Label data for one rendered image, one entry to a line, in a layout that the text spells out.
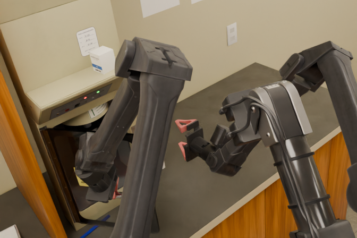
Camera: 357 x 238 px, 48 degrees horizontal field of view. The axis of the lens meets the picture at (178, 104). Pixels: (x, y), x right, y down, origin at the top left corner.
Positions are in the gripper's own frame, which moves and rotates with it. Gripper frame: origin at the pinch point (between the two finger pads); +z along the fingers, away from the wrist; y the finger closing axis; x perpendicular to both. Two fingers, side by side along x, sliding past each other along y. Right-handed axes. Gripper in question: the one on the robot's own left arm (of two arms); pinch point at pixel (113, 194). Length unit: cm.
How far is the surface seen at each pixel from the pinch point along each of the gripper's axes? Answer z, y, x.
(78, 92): -24.8, -19.1, -5.9
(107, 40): -21.5, -40.5, -4.8
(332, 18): 112, -173, 72
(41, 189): -7.5, 3.3, -18.8
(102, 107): -1.8, -28.5, -11.2
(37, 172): -12.5, 0.1, -18.2
